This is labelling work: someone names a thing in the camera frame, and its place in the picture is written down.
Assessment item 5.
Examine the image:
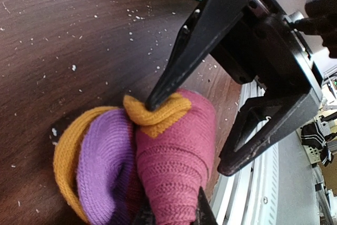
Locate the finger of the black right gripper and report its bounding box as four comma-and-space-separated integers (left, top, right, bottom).
217, 89, 322, 177

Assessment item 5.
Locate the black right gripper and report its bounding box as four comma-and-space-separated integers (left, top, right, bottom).
145, 0, 322, 111

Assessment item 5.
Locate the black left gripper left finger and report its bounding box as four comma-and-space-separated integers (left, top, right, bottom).
132, 203, 155, 225

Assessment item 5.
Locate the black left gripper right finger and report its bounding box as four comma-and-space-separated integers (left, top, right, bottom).
193, 187, 217, 225

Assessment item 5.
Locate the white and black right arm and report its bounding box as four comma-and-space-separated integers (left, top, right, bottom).
145, 0, 336, 176

